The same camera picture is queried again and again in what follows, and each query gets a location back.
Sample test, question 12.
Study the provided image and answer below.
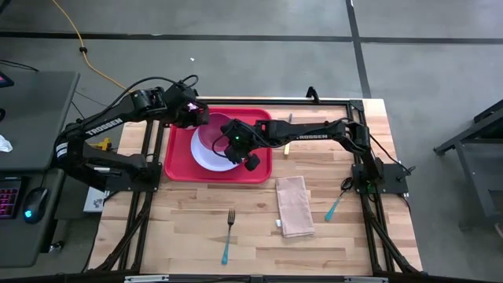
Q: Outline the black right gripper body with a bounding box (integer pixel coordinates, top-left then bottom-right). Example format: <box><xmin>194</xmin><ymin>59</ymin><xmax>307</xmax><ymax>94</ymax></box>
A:
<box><xmin>226</xmin><ymin>119</ymin><xmax>261</xmax><ymax>158</ymax></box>

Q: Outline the white printed box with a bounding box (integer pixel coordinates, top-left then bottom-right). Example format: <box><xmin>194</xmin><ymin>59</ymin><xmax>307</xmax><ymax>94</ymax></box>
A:
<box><xmin>83</xmin><ymin>186</ymin><xmax>110</xmax><ymax>213</ymax></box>

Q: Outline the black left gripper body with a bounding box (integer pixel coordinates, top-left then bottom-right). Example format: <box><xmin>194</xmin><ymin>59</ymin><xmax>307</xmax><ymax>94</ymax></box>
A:
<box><xmin>171</xmin><ymin>100</ymin><xmax>200</xmax><ymax>129</ymax></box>

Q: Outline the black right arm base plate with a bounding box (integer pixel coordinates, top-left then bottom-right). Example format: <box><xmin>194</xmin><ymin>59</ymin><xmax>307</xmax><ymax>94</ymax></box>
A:
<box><xmin>351</xmin><ymin>163</ymin><xmax>417</xmax><ymax>196</ymax></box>

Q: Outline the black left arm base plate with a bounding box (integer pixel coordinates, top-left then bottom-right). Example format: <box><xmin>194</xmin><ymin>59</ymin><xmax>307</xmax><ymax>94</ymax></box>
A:
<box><xmin>104</xmin><ymin>163</ymin><xmax>163</xmax><ymax>193</ymax></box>

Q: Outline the knife with cream handle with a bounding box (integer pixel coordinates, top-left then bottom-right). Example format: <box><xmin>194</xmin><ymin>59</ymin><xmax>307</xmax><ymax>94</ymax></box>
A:
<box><xmin>283</xmin><ymin>113</ymin><xmax>294</xmax><ymax>156</ymax></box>

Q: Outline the dark grey metal table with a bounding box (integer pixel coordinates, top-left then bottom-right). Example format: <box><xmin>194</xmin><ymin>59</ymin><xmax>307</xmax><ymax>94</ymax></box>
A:
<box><xmin>434</xmin><ymin>100</ymin><xmax>503</xmax><ymax>230</ymax></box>

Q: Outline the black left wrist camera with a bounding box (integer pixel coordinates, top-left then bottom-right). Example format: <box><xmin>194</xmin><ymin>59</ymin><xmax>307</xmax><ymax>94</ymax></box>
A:
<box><xmin>167</xmin><ymin>81</ymin><xmax>197</xmax><ymax>102</ymax></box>

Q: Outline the red plastic tray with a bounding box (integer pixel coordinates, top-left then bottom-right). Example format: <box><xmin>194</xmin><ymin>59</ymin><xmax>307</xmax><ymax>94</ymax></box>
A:
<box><xmin>163</xmin><ymin>107</ymin><xmax>274</xmax><ymax>185</ymax></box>

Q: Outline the yellow clamp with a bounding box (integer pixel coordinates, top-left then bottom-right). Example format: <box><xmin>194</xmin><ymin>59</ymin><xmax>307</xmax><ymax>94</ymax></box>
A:
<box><xmin>92</xmin><ymin>137</ymin><xmax>113</xmax><ymax>153</ymax></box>

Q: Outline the black device with pink screen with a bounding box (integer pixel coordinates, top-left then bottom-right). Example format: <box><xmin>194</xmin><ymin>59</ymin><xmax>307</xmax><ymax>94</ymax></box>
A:
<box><xmin>0</xmin><ymin>70</ymin><xmax>15</xmax><ymax>90</ymax></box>

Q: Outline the beige cloth napkin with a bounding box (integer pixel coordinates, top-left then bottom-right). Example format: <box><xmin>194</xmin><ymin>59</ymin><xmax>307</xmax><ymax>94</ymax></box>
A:
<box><xmin>274</xmin><ymin>175</ymin><xmax>316</xmax><ymax>239</ymax></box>

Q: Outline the black aluminium table frame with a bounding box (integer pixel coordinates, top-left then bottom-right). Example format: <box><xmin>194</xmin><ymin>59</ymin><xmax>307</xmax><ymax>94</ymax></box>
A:
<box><xmin>86</xmin><ymin>96</ymin><xmax>424</xmax><ymax>276</ymax></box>

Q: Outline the lavender plate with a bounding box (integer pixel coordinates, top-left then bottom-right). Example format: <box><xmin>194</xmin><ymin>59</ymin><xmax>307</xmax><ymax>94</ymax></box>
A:
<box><xmin>190</xmin><ymin>125</ymin><xmax>245</xmax><ymax>173</ymax></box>

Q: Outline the yellow extension cable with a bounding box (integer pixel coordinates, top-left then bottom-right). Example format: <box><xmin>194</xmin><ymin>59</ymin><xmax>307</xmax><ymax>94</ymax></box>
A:
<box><xmin>50</xmin><ymin>0</ymin><xmax>129</xmax><ymax>92</ymax></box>

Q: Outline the spoon with teal handle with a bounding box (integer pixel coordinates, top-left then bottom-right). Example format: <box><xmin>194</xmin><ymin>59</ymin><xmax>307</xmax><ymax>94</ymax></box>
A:
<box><xmin>324</xmin><ymin>177</ymin><xmax>354</xmax><ymax>222</ymax></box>

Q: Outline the black computer mouse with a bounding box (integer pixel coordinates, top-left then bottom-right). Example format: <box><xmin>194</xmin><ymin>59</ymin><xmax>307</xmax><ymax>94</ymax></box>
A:
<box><xmin>22</xmin><ymin>187</ymin><xmax>50</xmax><ymax>225</ymax></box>

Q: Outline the backlit black keyboard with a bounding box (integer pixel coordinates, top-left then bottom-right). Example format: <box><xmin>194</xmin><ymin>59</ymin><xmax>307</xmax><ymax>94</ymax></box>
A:
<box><xmin>0</xmin><ymin>178</ymin><xmax>23</xmax><ymax>220</ymax></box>

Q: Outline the reddish pink bowl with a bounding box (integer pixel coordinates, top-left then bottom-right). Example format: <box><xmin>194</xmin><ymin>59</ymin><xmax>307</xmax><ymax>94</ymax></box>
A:
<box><xmin>197</xmin><ymin>112</ymin><xmax>237</xmax><ymax>153</ymax></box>

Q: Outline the fork with teal handle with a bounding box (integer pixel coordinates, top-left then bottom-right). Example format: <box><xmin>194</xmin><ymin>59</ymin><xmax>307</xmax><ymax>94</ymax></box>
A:
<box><xmin>220</xmin><ymin>208</ymin><xmax>237</xmax><ymax>266</ymax></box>

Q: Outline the silver metal bracket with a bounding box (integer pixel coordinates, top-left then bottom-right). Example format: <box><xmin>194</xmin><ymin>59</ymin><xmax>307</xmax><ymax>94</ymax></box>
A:
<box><xmin>124</xmin><ymin>274</ymin><xmax>170</xmax><ymax>283</ymax></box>
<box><xmin>344</xmin><ymin>276</ymin><xmax>389</xmax><ymax>283</ymax></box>

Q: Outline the grey side desk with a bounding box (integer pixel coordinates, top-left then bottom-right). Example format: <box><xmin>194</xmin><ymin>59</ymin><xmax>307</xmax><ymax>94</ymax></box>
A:
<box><xmin>0</xmin><ymin>70</ymin><xmax>81</xmax><ymax>269</ymax></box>

